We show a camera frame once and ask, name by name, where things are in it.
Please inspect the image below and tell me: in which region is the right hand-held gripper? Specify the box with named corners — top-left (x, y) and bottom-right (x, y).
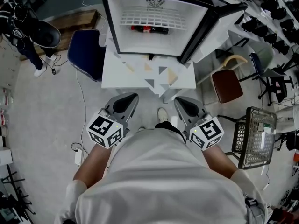
top-left (174, 96), bottom-right (225, 152)

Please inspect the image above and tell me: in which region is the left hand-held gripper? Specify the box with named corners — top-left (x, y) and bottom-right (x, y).
top-left (85, 92), bottom-right (140, 150)

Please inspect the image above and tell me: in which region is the black mini fridge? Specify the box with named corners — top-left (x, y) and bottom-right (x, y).
top-left (100, 0), bottom-right (249, 64)

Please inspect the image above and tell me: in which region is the person's right forearm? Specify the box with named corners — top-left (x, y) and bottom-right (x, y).
top-left (202, 146), bottom-right (239, 179)

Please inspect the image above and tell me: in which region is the person's left forearm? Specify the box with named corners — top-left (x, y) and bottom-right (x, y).
top-left (73, 144), bottom-right (113, 188)

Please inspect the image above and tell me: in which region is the person's white shoe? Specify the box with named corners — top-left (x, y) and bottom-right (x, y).
top-left (157, 107), bottom-right (169, 127)

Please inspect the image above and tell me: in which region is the person's black trouser leg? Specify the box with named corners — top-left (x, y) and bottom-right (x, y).
top-left (154, 121), bottom-right (186, 139)

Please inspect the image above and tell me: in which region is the white table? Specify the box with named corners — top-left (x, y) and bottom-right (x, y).
top-left (101, 29), bottom-right (197, 104)

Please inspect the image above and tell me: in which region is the white mat with triangles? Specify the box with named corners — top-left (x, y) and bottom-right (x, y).
top-left (106, 37), bottom-right (194, 98)

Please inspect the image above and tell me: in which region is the wooden chair brown seat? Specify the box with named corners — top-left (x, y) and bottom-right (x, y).
top-left (197, 55), bottom-right (248, 104)

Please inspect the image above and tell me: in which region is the blue fabric chair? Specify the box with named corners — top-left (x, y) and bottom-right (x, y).
top-left (67, 28), bottom-right (107, 83)

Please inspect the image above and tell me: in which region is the white power adapter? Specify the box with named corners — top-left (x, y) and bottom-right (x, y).
top-left (74, 148), bottom-right (83, 167)

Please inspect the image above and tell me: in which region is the white electronic device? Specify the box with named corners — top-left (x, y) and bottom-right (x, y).
top-left (256, 122), bottom-right (276, 149)

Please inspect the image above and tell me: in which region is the person's white shirt torso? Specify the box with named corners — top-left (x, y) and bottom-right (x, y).
top-left (54, 127), bottom-right (268, 224)

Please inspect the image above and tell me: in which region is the dark cola bottle red label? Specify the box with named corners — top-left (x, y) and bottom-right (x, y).
top-left (130, 25), bottom-right (169, 35)

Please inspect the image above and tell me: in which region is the black office chair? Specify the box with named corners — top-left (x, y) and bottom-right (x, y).
top-left (239, 52), bottom-right (295, 107)

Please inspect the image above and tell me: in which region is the wooden platform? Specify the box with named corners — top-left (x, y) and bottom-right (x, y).
top-left (20, 9), bottom-right (99, 62)

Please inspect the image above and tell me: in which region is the black wire mesh basket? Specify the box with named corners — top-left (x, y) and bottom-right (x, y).
top-left (225, 106), bottom-right (278, 170)

